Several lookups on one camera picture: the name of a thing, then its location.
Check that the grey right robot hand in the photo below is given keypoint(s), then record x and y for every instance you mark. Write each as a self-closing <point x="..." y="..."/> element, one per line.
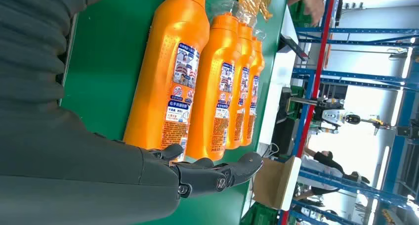
<point x="82" y="171"/>

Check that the person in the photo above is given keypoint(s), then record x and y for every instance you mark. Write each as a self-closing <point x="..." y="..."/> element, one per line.
<point x="307" y="0"/>
<point x="314" y="166"/>

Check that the green plastic crate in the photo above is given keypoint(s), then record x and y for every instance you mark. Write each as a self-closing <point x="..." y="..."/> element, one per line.
<point x="258" y="215"/>
<point x="296" y="15"/>

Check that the black tablet on stand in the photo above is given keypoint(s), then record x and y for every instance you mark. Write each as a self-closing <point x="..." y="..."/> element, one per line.
<point x="289" y="45"/>

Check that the blue shelving rack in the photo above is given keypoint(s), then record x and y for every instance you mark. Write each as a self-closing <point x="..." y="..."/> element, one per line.
<point x="360" y="30"/>

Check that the white desk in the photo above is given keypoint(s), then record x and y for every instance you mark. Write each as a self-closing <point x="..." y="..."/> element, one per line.
<point x="278" y="82"/>

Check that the green top table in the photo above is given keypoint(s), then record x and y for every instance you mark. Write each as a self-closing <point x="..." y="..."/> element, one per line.
<point x="98" y="69"/>

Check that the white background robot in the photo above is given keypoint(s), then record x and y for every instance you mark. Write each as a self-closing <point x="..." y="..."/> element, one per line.
<point x="334" y="115"/>

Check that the cardboard box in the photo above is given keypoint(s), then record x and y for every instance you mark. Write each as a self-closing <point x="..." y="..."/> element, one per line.
<point x="271" y="181"/>

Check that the red post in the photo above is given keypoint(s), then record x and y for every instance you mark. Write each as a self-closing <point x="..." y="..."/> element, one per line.
<point x="318" y="72"/>

